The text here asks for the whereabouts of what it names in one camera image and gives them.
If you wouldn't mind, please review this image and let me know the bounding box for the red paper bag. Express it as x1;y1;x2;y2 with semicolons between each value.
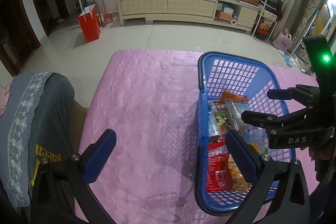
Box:
78;4;101;43

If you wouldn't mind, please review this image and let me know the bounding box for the pink bag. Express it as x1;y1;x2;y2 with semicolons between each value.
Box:
272;31;293;50

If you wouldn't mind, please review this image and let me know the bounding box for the pink cloth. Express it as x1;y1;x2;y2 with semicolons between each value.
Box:
0;85;11;114

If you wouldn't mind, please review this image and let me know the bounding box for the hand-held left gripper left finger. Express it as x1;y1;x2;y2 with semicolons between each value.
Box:
30;129;117;224

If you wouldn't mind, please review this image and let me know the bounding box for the red packet with white lettering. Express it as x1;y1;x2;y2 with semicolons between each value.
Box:
206;141;233;193

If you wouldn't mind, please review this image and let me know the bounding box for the red broom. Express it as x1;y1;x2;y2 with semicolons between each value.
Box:
97;0;114;28

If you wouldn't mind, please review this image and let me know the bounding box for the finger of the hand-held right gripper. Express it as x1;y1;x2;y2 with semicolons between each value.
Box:
241;108;315;137
266;84;321;108

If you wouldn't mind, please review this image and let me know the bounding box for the pink quilted tablecloth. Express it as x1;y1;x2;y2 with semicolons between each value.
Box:
75;49;322;224

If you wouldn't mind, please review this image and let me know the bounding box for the cream television cabinet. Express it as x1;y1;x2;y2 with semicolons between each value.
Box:
116;0;260;32

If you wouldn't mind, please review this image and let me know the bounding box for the orange snack pouch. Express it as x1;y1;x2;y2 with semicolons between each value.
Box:
227;153;251;193

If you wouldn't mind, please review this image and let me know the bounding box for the orange snack bar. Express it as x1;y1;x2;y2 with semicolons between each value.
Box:
220;90;248;104

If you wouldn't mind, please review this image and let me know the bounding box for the silver snack packet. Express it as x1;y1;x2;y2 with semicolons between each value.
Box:
226;101;252;132

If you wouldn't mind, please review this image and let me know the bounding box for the white metal rack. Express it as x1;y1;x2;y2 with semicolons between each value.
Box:
252;0;288;42

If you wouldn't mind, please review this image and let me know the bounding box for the blue plastic basket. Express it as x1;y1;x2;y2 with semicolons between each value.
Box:
194;51;296;215

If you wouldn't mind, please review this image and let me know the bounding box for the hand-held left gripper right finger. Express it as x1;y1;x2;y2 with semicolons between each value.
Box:
225;130;311;224

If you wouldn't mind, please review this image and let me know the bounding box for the dark wooden door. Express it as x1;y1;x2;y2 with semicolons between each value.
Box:
0;0;41;77

